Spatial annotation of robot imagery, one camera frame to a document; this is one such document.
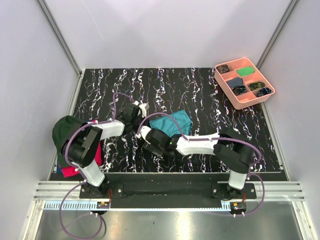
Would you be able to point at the aluminium front rail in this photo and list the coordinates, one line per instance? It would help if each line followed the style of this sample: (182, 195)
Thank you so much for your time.
(254, 190)

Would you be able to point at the pink compartment tray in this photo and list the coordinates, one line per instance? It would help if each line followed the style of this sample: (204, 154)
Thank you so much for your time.
(249, 98)

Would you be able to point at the grey blue rolled cloth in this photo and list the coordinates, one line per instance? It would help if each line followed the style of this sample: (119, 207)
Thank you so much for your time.
(234, 82)

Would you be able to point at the aluminium frame post left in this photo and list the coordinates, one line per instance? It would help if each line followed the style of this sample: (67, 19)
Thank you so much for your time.
(58, 35)

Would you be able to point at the yellow black rolled cloth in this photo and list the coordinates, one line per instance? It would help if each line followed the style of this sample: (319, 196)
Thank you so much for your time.
(256, 85)

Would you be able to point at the teal cloth napkin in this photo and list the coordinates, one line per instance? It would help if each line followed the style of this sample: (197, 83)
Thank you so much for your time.
(168, 126)

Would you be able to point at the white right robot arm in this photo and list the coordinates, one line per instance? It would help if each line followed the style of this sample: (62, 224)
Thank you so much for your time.
(228, 146)

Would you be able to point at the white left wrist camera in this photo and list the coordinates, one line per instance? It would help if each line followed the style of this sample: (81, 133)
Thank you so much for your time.
(143, 108)

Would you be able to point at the aluminium frame post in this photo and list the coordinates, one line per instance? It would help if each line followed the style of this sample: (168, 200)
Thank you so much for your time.
(277, 31)
(58, 35)

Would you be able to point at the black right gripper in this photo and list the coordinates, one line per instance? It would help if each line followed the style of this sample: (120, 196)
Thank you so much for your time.
(151, 148)

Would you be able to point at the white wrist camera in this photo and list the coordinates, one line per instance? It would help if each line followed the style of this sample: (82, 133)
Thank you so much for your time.
(143, 133)
(143, 108)

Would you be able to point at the black patterned rolled cloth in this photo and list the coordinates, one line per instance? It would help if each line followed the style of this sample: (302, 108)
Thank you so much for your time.
(239, 90)

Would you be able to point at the green rolled cloth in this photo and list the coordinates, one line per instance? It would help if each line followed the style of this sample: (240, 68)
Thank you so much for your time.
(244, 71)

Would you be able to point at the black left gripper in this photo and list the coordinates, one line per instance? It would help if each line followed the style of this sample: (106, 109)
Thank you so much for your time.
(139, 117)

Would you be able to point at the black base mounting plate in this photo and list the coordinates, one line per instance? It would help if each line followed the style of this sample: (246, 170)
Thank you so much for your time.
(160, 201)

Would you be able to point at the blue black rolled cloth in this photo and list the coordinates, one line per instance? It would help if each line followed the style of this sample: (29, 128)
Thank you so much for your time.
(263, 92)

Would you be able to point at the aluminium frame post right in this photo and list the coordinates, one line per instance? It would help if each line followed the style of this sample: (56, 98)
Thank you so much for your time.
(277, 31)

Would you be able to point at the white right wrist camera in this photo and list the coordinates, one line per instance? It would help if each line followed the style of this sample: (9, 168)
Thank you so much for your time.
(143, 133)

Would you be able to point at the dark patterned rolled cloth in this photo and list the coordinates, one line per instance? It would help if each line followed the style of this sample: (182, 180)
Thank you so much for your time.
(222, 69)

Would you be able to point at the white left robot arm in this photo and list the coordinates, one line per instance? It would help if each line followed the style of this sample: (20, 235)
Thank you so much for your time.
(92, 173)

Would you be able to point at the pink folded cloth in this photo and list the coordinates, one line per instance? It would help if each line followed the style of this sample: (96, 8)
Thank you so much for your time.
(96, 157)

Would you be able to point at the dark green baseball cap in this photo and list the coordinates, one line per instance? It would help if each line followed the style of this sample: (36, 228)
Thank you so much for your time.
(62, 129)

